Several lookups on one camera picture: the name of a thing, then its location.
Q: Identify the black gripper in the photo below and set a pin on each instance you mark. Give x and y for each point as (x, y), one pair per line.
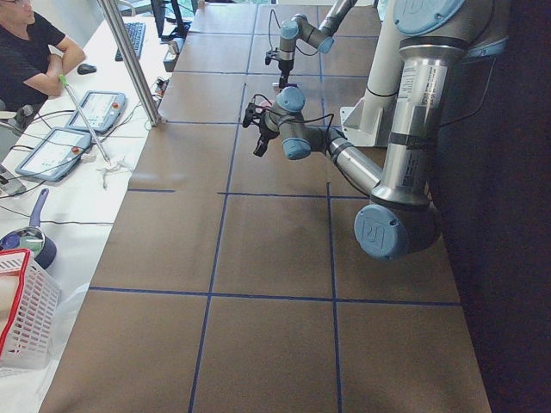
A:
(265, 132)
(284, 69)

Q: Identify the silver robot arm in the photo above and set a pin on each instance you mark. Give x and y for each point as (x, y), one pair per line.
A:
(299, 28)
(399, 218)

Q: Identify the upper power strip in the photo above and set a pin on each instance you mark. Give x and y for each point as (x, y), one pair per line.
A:
(161, 86)

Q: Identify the black monitor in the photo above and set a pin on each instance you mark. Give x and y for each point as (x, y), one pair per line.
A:
(168, 18)

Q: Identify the black keyboard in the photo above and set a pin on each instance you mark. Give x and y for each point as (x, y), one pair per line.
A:
(136, 35)

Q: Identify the upper teach pendant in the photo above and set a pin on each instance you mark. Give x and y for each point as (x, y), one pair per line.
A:
(102, 109)

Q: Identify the teach pendant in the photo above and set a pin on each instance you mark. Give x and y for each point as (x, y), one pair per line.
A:
(55, 156)
(102, 109)

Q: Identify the black computer mouse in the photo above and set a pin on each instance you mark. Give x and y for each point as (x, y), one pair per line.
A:
(84, 69)

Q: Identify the lower teach pendant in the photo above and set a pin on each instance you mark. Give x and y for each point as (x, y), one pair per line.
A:
(55, 156)

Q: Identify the long metal rod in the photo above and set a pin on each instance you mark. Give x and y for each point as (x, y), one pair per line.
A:
(80, 111)

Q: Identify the blue pan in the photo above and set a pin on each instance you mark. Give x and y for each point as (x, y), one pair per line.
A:
(32, 237)

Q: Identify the seated person black shirt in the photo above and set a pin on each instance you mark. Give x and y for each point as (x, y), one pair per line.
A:
(34, 54)

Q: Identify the white plastic basket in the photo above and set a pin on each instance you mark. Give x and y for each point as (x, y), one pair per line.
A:
(29, 298)

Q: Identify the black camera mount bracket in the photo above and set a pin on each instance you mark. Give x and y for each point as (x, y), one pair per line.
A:
(255, 110)

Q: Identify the aluminium frame post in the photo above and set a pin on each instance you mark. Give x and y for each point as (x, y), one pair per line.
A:
(116, 24)

